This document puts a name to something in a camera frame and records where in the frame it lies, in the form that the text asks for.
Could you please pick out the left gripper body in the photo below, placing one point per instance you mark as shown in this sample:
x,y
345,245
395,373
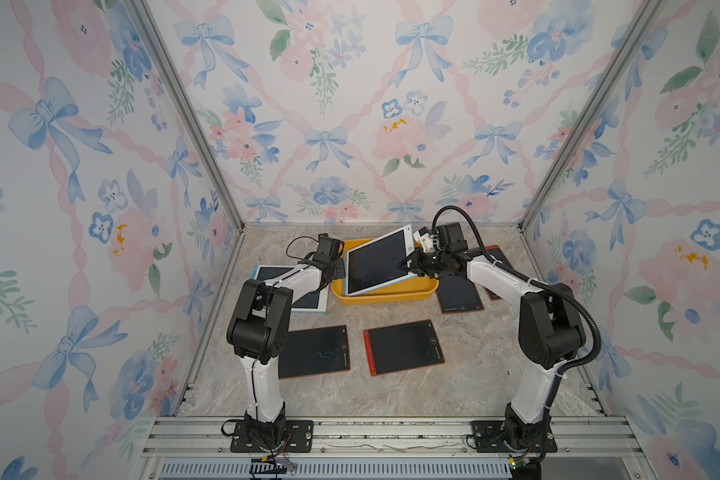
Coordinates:
x,y
338,269

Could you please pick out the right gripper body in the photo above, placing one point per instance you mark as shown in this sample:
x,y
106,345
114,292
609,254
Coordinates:
x,y
420,261

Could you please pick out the yellow plastic storage box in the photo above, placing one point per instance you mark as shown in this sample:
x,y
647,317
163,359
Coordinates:
x,y
412,289

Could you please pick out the red writing tablet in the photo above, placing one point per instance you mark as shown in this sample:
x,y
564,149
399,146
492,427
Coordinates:
x,y
458,295
316,351
500,258
402,347

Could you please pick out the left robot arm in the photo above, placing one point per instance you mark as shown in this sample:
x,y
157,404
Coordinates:
x,y
257,332

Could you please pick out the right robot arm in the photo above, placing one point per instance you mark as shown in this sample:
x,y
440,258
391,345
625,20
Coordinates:
x,y
550,333

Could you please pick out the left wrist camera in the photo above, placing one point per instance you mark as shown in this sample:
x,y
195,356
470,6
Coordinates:
x,y
328,250

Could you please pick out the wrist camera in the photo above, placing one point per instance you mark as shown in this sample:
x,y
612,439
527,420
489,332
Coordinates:
x,y
328,250
426,239

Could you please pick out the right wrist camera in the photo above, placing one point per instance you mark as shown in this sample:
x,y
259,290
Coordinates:
x,y
426,239

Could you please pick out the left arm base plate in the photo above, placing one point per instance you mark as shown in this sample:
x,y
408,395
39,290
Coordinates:
x,y
289,436

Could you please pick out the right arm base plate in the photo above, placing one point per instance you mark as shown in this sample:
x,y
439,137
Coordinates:
x,y
499,436

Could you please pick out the aluminium mounting rail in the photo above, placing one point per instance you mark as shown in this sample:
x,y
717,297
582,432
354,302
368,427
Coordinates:
x,y
395,448

